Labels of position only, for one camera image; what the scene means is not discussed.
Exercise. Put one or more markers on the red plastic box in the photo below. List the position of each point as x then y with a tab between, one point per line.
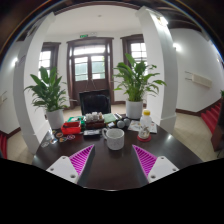
70	128

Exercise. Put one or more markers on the flat round red coaster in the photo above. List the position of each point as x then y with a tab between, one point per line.
144	140

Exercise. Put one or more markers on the brown tray with white cups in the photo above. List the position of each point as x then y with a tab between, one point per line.
95	124

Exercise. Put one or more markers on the small round printed sticker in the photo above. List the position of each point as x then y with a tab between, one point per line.
59	134
62	139

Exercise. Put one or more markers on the grey ball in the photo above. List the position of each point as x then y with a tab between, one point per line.
127	122
120	124

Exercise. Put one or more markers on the black office chair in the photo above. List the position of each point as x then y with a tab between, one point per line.
95	101

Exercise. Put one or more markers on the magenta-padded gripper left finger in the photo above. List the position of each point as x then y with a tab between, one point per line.
63	168

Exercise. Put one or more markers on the green exit sign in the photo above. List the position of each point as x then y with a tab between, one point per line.
83	35

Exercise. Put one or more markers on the green flat box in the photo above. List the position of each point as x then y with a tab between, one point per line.
75	118

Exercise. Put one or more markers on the brown double door with glass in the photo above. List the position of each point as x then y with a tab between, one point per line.
89	70

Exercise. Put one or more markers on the printed paper sheet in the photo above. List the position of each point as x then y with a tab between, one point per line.
133	126

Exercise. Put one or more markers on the brown-framed window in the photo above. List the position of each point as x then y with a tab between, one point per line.
138	50
45	60

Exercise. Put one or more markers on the white wall lamp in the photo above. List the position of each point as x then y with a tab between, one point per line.
14	62

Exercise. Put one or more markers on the small round pink sticker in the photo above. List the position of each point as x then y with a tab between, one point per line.
70	137

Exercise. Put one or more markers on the green plant in white pot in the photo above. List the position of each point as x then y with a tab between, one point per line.
55	119
134	110

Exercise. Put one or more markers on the green book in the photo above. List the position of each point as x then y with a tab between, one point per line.
109	118

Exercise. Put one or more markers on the white speckled mug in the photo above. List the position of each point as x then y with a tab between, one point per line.
116	140

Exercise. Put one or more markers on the small black flat device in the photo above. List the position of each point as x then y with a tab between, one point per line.
92	132

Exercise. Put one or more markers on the clear bottle with yellow cap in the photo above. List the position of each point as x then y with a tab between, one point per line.
145	128

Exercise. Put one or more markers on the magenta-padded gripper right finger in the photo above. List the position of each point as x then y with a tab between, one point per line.
161	168

